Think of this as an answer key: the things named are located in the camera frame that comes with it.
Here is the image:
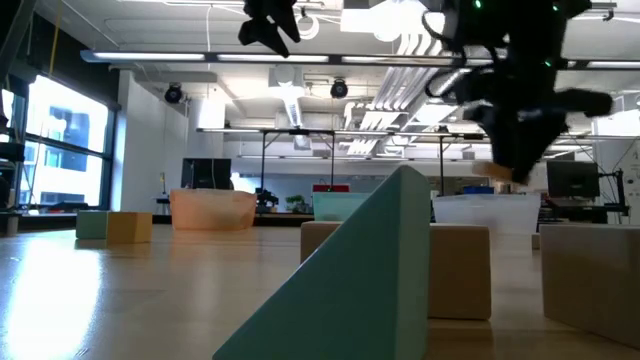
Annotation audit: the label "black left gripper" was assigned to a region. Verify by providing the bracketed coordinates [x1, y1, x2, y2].
[238, 0, 301, 59]

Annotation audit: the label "dark background desk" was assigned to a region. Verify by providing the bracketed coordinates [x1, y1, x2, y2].
[537, 197, 632, 225]

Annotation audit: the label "yellow cube block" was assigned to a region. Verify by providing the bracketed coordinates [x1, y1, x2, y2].
[105, 211, 153, 245]

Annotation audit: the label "black metal frame stand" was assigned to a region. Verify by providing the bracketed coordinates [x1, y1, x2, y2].
[437, 132, 494, 196]
[259, 128, 337, 192]

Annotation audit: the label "teal translucent bin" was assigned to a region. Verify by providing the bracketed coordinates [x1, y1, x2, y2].
[312, 192, 372, 223]

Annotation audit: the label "green potted plant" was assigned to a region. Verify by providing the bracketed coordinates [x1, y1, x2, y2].
[284, 193, 311, 214]

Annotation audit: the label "green cube block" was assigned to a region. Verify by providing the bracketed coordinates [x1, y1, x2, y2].
[75, 209, 109, 240]

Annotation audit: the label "large teal wedge block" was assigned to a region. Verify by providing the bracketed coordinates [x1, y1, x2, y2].
[212, 164, 432, 360]

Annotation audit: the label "white hanging ring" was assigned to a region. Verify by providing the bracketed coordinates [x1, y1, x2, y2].
[297, 12, 321, 41]

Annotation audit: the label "orange translucent bin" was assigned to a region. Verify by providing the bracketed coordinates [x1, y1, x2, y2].
[169, 188, 258, 231]

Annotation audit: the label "natural wood cube block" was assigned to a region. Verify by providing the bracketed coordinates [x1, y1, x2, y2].
[299, 221, 492, 321]

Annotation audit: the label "large window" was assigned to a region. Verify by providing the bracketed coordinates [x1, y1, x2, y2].
[0, 74, 120, 211]

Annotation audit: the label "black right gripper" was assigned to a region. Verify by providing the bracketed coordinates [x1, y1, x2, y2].
[462, 69, 614, 184]

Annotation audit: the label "long ceiling light bar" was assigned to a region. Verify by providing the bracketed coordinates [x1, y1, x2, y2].
[79, 48, 640, 70]

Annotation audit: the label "clear translucent bin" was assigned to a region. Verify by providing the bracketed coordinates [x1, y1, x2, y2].
[432, 193, 542, 237]

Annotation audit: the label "large natural wood block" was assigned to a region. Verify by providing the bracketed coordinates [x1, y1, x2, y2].
[538, 223, 640, 350]

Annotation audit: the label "black desk equipment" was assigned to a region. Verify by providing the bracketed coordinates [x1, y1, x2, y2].
[254, 188, 280, 209]

